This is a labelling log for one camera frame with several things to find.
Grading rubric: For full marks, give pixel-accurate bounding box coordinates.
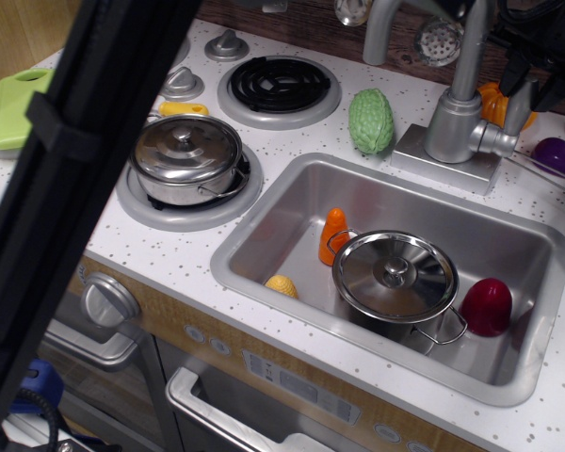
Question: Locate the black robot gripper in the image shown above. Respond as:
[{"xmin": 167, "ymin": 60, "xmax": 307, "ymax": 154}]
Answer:
[{"xmin": 493, "ymin": 8, "xmax": 565, "ymax": 112}]

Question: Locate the silver faucet lever handle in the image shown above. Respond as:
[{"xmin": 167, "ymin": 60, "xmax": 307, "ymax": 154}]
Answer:
[{"xmin": 468, "ymin": 76, "xmax": 539, "ymax": 156}]

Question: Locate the black foreground robot arm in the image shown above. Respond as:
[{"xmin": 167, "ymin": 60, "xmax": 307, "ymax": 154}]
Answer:
[{"xmin": 0, "ymin": 1, "xmax": 200, "ymax": 448}]

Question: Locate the orange toy pumpkin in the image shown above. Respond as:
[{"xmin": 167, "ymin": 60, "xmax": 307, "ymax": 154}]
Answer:
[{"xmin": 477, "ymin": 82, "xmax": 510, "ymax": 127}]

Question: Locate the purple toy eggplant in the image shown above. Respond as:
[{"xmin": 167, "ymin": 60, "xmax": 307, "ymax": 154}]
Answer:
[{"xmin": 531, "ymin": 137, "xmax": 565, "ymax": 174}]

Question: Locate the silver toy faucet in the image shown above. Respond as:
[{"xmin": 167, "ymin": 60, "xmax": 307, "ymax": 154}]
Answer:
[{"xmin": 391, "ymin": 0, "xmax": 505, "ymax": 195}]

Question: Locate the green bumpy toy vegetable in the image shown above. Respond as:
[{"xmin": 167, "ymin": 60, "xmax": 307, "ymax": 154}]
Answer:
[{"xmin": 348, "ymin": 89, "xmax": 395, "ymax": 154}]

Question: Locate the hanging clear ladle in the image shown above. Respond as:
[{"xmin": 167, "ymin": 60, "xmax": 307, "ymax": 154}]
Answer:
[{"xmin": 334, "ymin": 0, "xmax": 373, "ymax": 27}]

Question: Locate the silver toy sink basin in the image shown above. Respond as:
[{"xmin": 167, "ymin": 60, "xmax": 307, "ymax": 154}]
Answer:
[{"xmin": 211, "ymin": 153, "xmax": 565, "ymax": 407}]

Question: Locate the red toy egg-shaped fruit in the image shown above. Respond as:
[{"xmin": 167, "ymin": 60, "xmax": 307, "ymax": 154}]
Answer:
[{"xmin": 460, "ymin": 278, "xmax": 513, "ymax": 337}]

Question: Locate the steel pot in sink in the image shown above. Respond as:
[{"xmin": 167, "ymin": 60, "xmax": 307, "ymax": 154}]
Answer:
[{"xmin": 331, "ymin": 229, "xmax": 467, "ymax": 354}]

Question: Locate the orange toy carrot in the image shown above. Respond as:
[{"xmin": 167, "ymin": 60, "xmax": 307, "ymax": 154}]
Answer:
[{"xmin": 318, "ymin": 207, "xmax": 349, "ymax": 266}]

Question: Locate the back right stove burner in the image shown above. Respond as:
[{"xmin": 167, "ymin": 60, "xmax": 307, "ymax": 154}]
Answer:
[{"xmin": 217, "ymin": 56, "xmax": 342, "ymax": 131}]

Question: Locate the stove burner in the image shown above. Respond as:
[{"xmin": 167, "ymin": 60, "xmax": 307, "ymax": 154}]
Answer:
[
  {"xmin": 217, "ymin": 56, "xmax": 342, "ymax": 131},
  {"xmin": 115, "ymin": 145, "xmax": 264, "ymax": 233}
]

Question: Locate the silver stove knob back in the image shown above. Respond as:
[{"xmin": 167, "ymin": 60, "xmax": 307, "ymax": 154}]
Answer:
[{"xmin": 204, "ymin": 29, "xmax": 250, "ymax": 62}]

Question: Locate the silver stove knob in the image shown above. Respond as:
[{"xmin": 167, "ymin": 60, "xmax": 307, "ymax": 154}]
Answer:
[
  {"xmin": 204, "ymin": 29, "xmax": 250, "ymax": 62},
  {"xmin": 159, "ymin": 67, "xmax": 204, "ymax": 102}
]

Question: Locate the yellow toy corn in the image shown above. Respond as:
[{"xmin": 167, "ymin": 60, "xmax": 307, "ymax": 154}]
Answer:
[{"xmin": 265, "ymin": 274, "xmax": 299, "ymax": 299}]

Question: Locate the front left stove burner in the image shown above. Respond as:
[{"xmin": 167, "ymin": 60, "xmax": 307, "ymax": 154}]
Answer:
[{"xmin": 115, "ymin": 145, "xmax": 264, "ymax": 233}]

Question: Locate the silver stove knob middle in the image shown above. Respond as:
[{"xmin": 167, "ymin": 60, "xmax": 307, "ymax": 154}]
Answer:
[{"xmin": 159, "ymin": 67, "xmax": 204, "ymax": 102}]

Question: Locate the steel pot on stove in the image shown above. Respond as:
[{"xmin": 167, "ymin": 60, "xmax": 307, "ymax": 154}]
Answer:
[{"xmin": 129, "ymin": 114, "xmax": 249, "ymax": 206}]

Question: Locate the grey dishwasher control panel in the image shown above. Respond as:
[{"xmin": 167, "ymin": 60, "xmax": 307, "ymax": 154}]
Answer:
[{"xmin": 241, "ymin": 349, "xmax": 362, "ymax": 426}]

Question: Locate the silver round oven knob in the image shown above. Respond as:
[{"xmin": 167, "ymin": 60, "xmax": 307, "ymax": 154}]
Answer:
[{"xmin": 80, "ymin": 272, "xmax": 140, "ymax": 329}]

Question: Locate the green cutting board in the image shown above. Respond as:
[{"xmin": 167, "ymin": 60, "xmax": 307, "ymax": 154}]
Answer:
[{"xmin": 0, "ymin": 68, "xmax": 55, "ymax": 152}]

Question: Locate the blue plastic clamp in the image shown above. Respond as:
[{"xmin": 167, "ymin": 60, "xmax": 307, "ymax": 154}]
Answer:
[{"xmin": 10, "ymin": 358, "xmax": 64, "ymax": 414}]

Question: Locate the yellow toy handle piece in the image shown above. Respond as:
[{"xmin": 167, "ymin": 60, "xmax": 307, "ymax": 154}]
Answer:
[{"xmin": 157, "ymin": 101, "xmax": 209, "ymax": 116}]

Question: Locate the silver dishwasher door handle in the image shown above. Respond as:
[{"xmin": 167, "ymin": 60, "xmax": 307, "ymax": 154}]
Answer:
[{"xmin": 165, "ymin": 366, "xmax": 331, "ymax": 452}]

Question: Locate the silver oven door handle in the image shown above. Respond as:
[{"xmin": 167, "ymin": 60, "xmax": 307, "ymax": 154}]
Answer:
[{"xmin": 44, "ymin": 320, "xmax": 138, "ymax": 373}]

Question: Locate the black braided cable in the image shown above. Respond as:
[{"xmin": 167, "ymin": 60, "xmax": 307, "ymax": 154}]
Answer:
[{"xmin": 16, "ymin": 388, "xmax": 62, "ymax": 452}]

